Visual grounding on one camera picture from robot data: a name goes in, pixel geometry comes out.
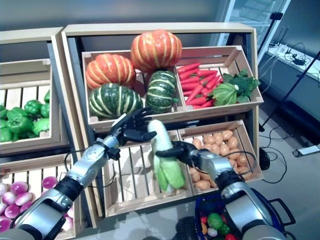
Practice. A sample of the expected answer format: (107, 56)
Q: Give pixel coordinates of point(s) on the wooden shelf unit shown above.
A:
(25, 33)
(150, 28)

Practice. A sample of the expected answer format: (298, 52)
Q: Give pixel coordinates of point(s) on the tan potato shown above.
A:
(217, 137)
(245, 172)
(197, 143)
(195, 175)
(235, 153)
(227, 135)
(224, 150)
(241, 160)
(202, 185)
(208, 138)
(232, 142)

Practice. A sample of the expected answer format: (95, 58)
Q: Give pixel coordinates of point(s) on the red toy tomato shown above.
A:
(223, 218)
(230, 237)

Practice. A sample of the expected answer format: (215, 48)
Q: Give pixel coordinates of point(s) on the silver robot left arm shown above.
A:
(87, 162)

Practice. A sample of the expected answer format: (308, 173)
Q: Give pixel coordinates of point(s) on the white framed glass cabinet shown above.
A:
(250, 12)

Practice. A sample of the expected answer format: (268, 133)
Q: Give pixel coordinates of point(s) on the purple white turnip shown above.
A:
(26, 207)
(23, 198)
(67, 223)
(50, 182)
(8, 198)
(18, 188)
(3, 189)
(5, 225)
(12, 211)

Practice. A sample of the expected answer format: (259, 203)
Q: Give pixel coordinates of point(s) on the orange striped pumpkin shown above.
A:
(110, 71)
(156, 51)

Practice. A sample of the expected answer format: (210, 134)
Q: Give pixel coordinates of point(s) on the wooden slat crate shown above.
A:
(170, 115)
(237, 106)
(130, 207)
(30, 142)
(252, 150)
(37, 163)

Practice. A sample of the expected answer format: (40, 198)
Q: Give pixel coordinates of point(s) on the black round floor base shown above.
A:
(264, 158)

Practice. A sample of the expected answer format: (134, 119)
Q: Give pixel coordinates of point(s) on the orange red carrot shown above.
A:
(190, 86)
(188, 68)
(189, 74)
(213, 82)
(207, 73)
(196, 100)
(195, 93)
(190, 80)
(207, 103)

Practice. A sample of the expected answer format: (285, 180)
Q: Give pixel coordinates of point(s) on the dark green toy pepper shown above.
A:
(223, 229)

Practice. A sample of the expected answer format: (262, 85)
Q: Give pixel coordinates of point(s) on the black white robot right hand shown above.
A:
(187, 152)

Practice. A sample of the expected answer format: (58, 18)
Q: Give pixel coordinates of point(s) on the black white robot left hand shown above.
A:
(125, 127)

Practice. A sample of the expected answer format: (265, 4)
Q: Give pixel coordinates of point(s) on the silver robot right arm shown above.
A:
(240, 197)

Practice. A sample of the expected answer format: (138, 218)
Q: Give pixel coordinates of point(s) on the light green toy lettuce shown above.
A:
(215, 221)

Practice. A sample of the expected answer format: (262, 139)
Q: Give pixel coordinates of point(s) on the light green round cabbage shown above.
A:
(225, 94)

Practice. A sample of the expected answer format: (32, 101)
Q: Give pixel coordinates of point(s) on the orange yellow toy vegetable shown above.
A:
(204, 228)

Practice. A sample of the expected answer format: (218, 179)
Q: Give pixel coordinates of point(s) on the dark green leafy vegetable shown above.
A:
(246, 83)

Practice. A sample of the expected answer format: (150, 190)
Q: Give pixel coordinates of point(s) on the white desk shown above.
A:
(310, 70)

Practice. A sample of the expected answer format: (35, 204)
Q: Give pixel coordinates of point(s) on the black camera tripod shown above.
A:
(276, 15)

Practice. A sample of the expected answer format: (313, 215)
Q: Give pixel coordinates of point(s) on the white desk foot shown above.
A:
(307, 150)

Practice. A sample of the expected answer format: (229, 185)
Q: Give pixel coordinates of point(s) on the blue plastic shopping basket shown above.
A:
(265, 197)

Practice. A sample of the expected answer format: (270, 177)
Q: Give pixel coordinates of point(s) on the green striped pumpkin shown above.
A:
(161, 91)
(115, 101)

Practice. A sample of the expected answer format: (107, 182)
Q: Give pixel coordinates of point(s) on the white toy garlic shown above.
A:
(212, 232)

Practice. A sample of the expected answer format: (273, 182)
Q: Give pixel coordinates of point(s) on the small red toy vegetable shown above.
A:
(203, 220)

